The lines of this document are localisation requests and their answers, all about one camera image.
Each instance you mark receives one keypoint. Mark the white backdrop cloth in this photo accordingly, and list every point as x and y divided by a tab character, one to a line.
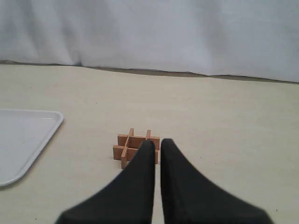
254	38

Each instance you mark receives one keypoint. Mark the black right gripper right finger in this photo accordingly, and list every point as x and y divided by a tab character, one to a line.
188	197

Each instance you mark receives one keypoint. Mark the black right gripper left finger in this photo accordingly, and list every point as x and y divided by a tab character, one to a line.
127	199

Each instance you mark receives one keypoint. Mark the white plastic tray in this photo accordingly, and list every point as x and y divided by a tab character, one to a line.
23	136

